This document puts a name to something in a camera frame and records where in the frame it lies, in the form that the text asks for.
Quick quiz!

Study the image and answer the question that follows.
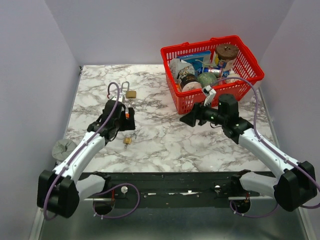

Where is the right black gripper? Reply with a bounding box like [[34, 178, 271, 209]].
[[179, 98, 227, 127]]

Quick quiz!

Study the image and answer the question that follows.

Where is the small brass padlock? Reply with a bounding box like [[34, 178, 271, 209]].
[[123, 133, 137, 149]]

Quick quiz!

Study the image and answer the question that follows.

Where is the large brass padlock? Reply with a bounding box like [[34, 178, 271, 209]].
[[121, 81, 137, 99]]

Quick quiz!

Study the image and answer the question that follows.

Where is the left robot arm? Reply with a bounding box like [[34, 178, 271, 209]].
[[36, 100, 136, 218]]

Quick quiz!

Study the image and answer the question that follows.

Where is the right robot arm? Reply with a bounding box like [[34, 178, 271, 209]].
[[179, 94, 318, 212]]

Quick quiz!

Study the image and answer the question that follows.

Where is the black label cup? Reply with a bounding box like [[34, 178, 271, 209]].
[[178, 73, 202, 92]]

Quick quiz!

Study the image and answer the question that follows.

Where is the green melon ball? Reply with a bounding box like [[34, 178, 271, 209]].
[[197, 72, 218, 88]]

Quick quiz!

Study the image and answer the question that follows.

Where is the red soda can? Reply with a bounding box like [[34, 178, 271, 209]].
[[216, 77, 226, 86]]

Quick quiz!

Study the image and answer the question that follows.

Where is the white snack bag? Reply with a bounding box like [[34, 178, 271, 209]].
[[169, 58, 195, 80]]

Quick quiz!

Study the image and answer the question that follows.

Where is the blue soda can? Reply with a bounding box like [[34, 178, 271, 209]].
[[204, 67, 230, 78]]

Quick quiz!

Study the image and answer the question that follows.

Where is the blue book box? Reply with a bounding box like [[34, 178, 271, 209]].
[[177, 50, 212, 72]]

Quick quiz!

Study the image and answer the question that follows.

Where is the white round bottle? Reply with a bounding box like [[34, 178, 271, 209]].
[[225, 70, 240, 84]]

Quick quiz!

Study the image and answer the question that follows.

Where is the grey tape roll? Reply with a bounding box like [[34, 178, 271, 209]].
[[51, 138, 77, 162]]

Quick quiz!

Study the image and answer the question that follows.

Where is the brown lid canister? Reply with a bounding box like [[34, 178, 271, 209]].
[[213, 43, 239, 71]]

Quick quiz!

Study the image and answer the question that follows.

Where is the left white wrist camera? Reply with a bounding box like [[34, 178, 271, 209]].
[[115, 94, 126, 103]]

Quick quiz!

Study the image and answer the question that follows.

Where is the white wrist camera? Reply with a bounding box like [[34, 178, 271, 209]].
[[201, 85, 217, 107], [115, 94, 126, 103]]

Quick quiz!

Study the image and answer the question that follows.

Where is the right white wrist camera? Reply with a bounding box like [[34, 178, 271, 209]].
[[201, 85, 217, 107]]

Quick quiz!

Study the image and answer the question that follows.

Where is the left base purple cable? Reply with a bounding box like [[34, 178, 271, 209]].
[[92, 183, 141, 220]]

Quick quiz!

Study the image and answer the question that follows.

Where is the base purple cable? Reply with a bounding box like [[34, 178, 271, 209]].
[[229, 199, 280, 218], [92, 183, 141, 220]]

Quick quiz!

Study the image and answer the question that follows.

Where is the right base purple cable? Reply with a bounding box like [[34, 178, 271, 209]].
[[229, 199, 280, 218]]

